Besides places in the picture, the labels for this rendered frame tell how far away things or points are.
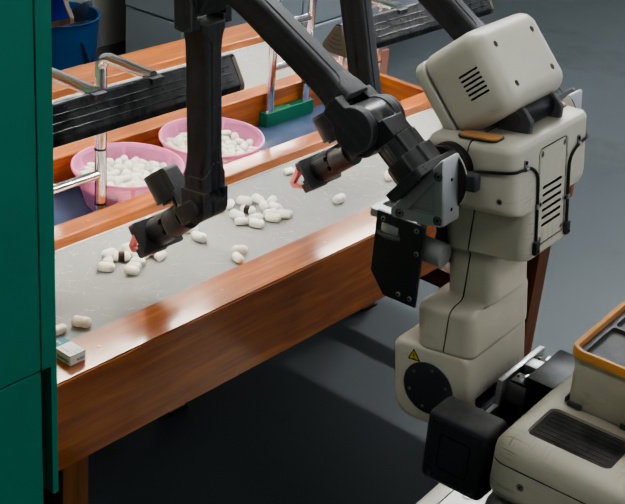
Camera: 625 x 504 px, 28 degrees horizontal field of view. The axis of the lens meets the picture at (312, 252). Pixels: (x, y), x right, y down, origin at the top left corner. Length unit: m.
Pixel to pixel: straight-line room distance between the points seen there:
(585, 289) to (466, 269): 2.13
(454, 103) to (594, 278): 2.39
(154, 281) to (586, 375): 0.91
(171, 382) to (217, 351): 0.12
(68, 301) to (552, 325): 2.00
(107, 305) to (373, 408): 1.26
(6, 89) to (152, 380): 0.74
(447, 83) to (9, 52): 0.71
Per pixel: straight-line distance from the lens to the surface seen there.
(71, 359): 2.23
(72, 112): 2.42
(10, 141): 1.87
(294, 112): 3.58
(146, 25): 5.53
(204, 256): 2.65
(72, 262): 2.62
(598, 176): 5.25
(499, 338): 2.31
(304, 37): 2.09
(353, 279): 2.74
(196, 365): 2.44
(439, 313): 2.23
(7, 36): 1.81
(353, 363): 3.72
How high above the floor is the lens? 1.98
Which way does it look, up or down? 27 degrees down
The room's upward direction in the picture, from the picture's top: 5 degrees clockwise
